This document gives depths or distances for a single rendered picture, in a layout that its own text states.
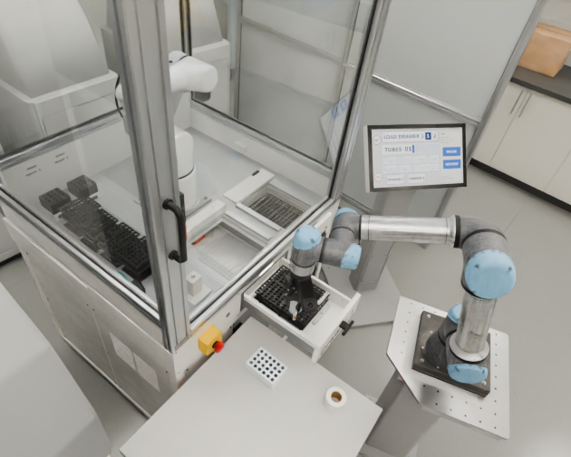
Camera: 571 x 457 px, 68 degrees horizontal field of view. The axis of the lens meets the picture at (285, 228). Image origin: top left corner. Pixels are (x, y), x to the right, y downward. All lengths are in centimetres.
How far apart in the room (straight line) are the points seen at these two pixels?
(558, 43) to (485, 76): 156
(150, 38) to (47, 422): 59
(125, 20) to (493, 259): 95
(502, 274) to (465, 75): 172
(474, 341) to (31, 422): 114
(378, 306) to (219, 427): 155
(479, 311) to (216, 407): 87
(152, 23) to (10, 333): 50
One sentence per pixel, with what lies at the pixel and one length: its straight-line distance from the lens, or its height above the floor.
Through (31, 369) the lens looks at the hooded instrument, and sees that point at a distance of 65.
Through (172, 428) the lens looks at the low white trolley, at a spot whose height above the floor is 76.
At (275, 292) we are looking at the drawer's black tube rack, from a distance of 163.
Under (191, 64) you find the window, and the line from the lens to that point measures 89.
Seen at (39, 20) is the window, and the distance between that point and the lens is 101.
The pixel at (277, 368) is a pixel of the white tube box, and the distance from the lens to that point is 155.
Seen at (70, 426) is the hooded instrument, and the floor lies 152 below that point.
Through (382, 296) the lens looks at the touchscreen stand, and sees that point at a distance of 283.
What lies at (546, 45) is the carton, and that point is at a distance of 421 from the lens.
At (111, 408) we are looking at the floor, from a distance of 242.
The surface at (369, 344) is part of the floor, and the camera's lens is 264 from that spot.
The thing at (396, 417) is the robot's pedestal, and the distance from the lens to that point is 205.
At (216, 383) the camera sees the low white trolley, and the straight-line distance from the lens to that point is 156.
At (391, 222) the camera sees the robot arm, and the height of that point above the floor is 135.
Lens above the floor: 216
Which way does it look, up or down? 43 degrees down
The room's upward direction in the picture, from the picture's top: 9 degrees clockwise
